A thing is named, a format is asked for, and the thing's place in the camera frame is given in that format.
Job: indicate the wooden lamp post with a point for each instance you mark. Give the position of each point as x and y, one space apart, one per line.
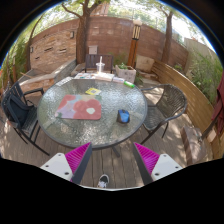
134 43

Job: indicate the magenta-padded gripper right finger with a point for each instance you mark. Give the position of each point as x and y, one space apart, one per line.
165 165

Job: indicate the beige stone slab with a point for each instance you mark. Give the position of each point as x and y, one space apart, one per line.
144 62

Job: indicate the wall lamp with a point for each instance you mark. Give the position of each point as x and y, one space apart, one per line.
31 49
72 34

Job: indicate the black and white patterned sheet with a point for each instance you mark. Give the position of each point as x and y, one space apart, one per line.
63 81

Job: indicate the dark red cloth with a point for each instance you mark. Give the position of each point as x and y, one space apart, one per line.
219 106

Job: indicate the clear plastic cup with straw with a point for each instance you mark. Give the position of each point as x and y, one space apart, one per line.
100 67

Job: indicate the dark wicker chair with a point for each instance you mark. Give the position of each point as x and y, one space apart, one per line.
170 100

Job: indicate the green tube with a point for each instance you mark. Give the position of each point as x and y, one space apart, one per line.
129 84

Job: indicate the large tree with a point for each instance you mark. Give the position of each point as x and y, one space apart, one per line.
82 36

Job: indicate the blue computer mouse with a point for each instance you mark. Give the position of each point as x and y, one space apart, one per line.
123 116

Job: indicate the raised stone planter bed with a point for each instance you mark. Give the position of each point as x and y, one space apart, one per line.
50 77

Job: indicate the white planter box with plant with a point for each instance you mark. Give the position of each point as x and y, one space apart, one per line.
126 73

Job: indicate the white book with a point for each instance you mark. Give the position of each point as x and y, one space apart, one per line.
104 77

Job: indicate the pink floral mouse pad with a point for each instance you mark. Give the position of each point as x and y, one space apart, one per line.
78 108

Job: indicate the black metal chair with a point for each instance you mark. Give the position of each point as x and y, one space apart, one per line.
18 111

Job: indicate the dark wooden slatted chair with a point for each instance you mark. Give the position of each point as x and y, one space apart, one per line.
91 61

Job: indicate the slender tree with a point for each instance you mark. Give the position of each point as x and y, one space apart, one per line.
168 36

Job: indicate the yellow card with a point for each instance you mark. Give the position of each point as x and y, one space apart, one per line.
93 91

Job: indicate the curved wooden bench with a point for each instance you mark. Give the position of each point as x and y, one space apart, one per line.
190 93

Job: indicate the grey wall box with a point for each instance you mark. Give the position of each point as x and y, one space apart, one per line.
93 49

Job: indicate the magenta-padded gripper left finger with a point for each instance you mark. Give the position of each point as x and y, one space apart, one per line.
56 165

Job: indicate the small pale book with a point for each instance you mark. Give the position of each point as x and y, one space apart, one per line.
118 79

